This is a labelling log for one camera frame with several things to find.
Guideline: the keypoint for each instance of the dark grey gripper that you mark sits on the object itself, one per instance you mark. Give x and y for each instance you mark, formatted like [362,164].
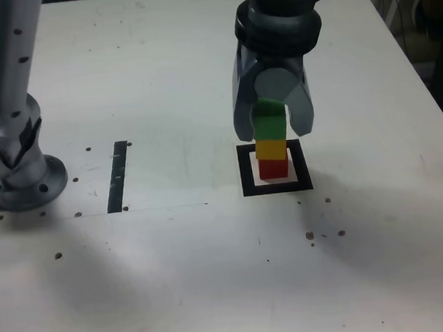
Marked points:
[278,61]

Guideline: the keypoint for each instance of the green cube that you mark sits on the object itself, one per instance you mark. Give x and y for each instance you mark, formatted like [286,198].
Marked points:
[269,125]

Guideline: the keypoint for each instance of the yellow cube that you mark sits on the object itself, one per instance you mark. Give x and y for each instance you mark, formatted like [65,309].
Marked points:
[270,150]

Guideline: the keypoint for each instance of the red cube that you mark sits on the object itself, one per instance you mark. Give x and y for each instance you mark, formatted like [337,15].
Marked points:
[273,169]

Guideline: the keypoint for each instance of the black tape square outline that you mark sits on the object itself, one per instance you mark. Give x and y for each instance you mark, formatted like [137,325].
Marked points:
[246,187]

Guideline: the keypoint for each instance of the black tape strip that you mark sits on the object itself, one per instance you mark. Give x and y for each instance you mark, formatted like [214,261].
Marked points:
[116,183]

